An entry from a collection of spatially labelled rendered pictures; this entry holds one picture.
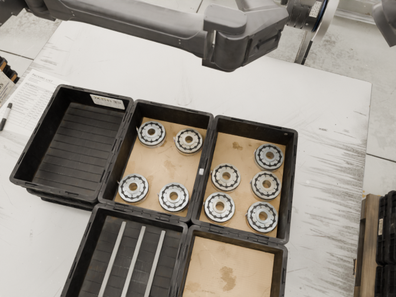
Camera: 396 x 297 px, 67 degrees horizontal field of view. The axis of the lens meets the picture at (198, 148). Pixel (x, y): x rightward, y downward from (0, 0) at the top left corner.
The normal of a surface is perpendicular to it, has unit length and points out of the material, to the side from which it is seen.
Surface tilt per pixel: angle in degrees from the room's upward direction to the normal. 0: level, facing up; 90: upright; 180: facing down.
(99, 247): 0
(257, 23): 0
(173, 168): 0
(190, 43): 90
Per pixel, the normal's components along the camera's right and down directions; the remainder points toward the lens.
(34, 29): 0.01, -0.43
